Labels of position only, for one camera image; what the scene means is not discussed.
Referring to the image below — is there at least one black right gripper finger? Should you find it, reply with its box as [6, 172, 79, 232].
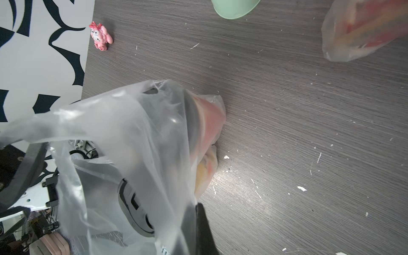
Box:
[195, 203, 219, 255]

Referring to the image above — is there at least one pale milk tea cup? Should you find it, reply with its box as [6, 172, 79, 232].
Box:
[118, 145, 218, 238]

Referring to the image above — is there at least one red milk tea cup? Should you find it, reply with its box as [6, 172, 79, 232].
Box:
[184, 90, 226, 164]

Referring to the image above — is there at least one clear plastic carrier bag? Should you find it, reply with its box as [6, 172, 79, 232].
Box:
[321, 1, 408, 62]

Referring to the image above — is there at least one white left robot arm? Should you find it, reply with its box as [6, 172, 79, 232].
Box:
[1, 143, 89, 255]

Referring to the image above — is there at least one green straw holder cup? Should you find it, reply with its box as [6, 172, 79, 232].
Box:
[211, 0, 261, 20]

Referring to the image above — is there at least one pink plush toy figure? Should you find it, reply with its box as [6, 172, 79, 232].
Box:
[89, 21, 113, 51]

